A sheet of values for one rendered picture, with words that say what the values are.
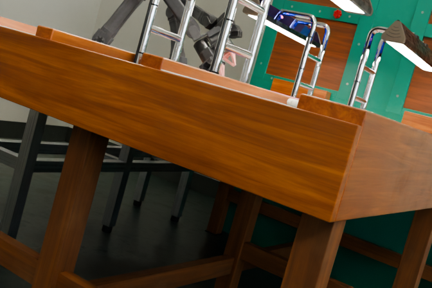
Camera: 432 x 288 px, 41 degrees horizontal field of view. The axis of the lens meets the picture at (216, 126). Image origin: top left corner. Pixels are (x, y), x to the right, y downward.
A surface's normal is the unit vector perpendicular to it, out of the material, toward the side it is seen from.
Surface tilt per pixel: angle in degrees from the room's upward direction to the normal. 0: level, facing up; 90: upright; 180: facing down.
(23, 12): 90
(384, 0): 90
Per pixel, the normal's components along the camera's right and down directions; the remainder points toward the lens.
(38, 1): 0.85, 0.27
